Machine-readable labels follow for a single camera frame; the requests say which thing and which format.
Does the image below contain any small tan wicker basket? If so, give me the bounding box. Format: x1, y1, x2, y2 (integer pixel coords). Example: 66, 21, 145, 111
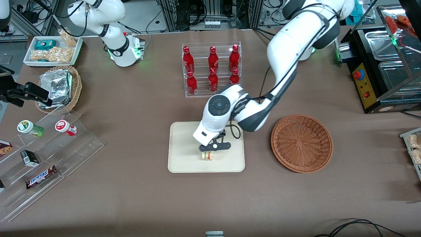
34, 65, 83, 114

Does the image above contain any green lidded cup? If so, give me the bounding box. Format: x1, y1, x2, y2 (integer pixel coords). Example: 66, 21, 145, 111
17, 120, 44, 137

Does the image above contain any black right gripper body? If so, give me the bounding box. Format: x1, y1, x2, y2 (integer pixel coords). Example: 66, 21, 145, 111
0, 65, 25, 108

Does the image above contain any beige rectangular tray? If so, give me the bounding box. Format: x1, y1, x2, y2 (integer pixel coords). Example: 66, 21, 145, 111
167, 121, 246, 173

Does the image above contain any silver foil container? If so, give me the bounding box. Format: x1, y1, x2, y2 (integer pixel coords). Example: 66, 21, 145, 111
38, 69, 73, 109

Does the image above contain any teal snack packet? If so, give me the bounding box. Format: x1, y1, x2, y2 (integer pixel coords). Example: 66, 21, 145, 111
34, 39, 57, 51

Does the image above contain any brown cookie box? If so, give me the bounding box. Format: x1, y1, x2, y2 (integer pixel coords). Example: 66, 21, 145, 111
0, 140, 13, 157

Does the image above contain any small black carton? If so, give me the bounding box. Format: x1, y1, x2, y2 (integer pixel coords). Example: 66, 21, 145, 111
20, 149, 40, 167

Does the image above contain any aluminium equipment rack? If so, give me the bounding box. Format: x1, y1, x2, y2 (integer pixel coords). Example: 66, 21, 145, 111
157, 0, 264, 32

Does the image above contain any round brown wicker basket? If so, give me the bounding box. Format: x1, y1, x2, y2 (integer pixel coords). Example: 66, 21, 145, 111
271, 114, 334, 173

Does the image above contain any white tray with nut bags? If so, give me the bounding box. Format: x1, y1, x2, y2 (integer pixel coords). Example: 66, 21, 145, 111
23, 35, 84, 68

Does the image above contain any snickers chocolate bar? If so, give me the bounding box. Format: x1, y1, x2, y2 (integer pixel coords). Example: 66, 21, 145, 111
25, 165, 59, 189

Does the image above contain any large clear bag of nuts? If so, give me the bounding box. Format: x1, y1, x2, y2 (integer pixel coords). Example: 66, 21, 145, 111
31, 46, 74, 64

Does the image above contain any red lidded cup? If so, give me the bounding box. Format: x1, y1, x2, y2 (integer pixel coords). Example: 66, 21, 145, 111
55, 120, 78, 136

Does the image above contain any white tray with snack packs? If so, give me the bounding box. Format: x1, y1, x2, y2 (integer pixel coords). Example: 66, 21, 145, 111
399, 127, 421, 182

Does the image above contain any red food in warmer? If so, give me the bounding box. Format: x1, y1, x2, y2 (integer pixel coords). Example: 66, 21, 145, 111
384, 14, 419, 37

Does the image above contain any black food warmer cabinet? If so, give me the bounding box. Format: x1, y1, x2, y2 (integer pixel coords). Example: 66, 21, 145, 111
338, 5, 421, 114

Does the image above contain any clear acrylic bottle rack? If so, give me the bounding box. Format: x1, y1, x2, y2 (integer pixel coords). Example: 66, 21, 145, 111
182, 41, 242, 98

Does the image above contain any clear acrylic stepped display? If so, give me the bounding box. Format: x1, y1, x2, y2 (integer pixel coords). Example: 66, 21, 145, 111
0, 108, 105, 223

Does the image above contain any black floor cable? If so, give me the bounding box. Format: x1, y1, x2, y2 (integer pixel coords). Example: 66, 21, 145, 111
313, 219, 408, 237

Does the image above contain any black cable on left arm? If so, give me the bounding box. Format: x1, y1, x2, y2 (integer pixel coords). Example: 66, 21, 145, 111
229, 0, 331, 139

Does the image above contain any small clear bag of nuts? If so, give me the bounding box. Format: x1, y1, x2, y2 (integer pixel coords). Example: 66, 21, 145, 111
58, 29, 78, 48

